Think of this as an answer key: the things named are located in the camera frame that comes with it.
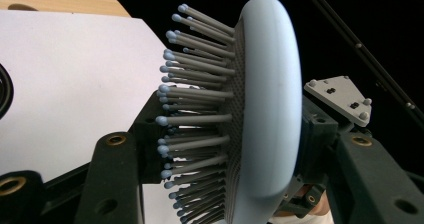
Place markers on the white table mat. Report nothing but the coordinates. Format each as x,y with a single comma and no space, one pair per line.
66,84

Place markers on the light blue hairbrush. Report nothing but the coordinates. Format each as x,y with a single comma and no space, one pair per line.
266,100

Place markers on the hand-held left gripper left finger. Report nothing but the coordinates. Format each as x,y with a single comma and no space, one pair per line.
113,184

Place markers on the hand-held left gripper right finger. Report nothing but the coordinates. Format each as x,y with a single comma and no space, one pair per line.
373,184

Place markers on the black mesh pen cup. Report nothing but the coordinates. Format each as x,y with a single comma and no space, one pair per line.
5,90

